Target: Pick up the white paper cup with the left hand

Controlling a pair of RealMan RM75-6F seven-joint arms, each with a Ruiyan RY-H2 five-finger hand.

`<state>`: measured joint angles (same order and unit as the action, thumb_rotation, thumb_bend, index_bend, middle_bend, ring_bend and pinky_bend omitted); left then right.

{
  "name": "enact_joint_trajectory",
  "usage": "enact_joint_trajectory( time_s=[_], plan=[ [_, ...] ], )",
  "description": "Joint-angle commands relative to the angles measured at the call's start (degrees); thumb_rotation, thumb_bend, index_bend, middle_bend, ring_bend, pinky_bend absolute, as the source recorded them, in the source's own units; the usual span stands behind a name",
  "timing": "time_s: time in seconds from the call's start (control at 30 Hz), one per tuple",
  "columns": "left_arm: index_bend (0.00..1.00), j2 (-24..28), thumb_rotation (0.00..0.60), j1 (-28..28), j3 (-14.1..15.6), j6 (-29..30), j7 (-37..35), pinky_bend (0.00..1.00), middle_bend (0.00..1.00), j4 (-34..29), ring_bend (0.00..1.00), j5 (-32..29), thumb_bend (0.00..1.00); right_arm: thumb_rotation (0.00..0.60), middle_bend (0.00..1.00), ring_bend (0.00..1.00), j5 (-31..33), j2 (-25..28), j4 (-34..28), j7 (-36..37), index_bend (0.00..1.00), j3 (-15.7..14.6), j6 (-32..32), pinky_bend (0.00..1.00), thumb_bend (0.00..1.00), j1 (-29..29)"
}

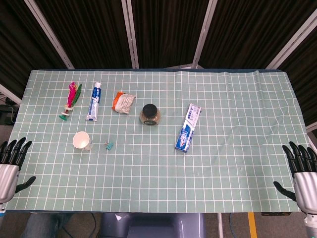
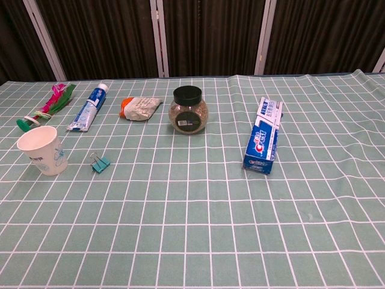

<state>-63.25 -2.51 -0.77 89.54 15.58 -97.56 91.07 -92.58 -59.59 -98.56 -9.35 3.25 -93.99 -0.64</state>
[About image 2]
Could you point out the blue white toothpaste tube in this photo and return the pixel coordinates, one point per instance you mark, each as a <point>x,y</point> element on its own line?
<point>88,110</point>

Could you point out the pink green feather shuttlecock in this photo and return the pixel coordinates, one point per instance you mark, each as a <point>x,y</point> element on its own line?
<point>45,110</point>

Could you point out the white partition frame post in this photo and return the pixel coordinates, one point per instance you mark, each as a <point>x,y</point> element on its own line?
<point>159,39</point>
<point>265,36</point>
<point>380,63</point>
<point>46,42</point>

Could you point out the teal binder clip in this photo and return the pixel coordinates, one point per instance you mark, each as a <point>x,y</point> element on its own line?
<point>101,166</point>

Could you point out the silver orange snack packet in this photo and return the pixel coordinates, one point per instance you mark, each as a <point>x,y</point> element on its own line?
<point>141,109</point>

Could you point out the dark pleated curtain panel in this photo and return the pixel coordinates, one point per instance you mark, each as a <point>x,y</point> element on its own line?
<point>15,36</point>
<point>210,36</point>
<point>325,30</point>
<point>99,36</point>

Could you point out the green white-grid tablecloth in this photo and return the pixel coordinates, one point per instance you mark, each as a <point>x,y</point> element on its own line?
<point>192,225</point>

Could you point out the round glass jar black lid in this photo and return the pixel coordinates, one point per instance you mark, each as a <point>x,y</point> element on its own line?
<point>187,116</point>

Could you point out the white round container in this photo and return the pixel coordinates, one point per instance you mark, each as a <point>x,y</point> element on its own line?
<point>48,159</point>

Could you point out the blue Crest toothpaste box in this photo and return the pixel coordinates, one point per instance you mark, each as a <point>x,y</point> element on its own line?
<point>263,141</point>

